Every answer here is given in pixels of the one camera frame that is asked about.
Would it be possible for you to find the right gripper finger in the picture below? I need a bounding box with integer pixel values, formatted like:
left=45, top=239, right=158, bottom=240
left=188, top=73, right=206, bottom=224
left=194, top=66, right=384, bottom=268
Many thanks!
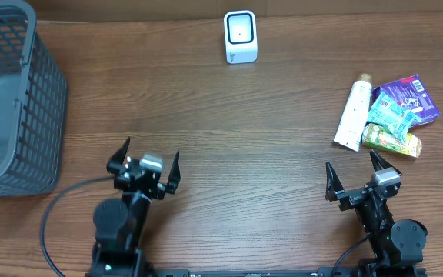
left=325, top=162, right=345, bottom=202
left=369, top=149, right=401, bottom=175

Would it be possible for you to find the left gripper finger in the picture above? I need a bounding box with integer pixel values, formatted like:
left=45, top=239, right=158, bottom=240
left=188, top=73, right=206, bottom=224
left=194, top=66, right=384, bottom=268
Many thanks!
left=108, top=137, right=131, bottom=165
left=166, top=151, right=181, bottom=194

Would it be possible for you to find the white tube gold cap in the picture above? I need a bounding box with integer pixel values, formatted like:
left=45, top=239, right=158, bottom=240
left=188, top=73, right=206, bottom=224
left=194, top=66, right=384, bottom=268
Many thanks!
left=333, top=73, right=372, bottom=152

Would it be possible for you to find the teal tissue pack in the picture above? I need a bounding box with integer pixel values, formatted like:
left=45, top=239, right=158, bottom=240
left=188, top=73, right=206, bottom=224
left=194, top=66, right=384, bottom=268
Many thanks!
left=367, top=92, right=421, bottom=141

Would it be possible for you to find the red purple liner pack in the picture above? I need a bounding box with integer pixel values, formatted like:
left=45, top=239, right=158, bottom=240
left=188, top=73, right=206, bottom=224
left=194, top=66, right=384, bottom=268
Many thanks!
left=371, top=75, right=441, bottom=126

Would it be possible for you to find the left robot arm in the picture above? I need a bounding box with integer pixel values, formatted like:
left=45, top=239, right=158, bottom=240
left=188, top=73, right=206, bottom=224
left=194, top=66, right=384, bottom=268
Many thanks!
left=85, top=139, right=181, bottom=277

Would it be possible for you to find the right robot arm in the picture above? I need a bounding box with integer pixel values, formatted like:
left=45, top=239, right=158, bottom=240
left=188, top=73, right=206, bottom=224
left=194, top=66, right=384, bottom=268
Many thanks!
left=325, top=149, right=428, bottom=276

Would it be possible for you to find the white barcode scanner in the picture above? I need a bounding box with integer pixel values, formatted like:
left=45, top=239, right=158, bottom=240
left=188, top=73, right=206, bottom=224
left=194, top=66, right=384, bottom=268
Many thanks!
left=223, top=10, right=258, bottom=64

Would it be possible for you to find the grey plastic shopping basket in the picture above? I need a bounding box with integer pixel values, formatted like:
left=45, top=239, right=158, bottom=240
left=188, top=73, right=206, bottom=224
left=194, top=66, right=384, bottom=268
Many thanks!
left=0, top=1, right=69, bottom=196

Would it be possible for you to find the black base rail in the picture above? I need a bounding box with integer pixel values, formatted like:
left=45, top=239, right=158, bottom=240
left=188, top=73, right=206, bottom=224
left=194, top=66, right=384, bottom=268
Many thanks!
left=85, top=267, right=428, bottom=277

